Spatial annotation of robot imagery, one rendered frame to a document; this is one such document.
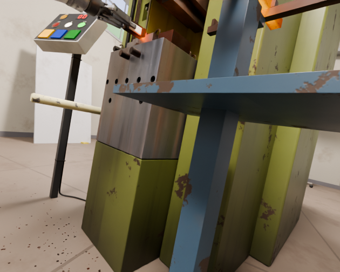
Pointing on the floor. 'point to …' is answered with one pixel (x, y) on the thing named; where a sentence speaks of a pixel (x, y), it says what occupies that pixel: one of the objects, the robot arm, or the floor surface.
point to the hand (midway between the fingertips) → (133, 28)
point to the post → (64, 127)
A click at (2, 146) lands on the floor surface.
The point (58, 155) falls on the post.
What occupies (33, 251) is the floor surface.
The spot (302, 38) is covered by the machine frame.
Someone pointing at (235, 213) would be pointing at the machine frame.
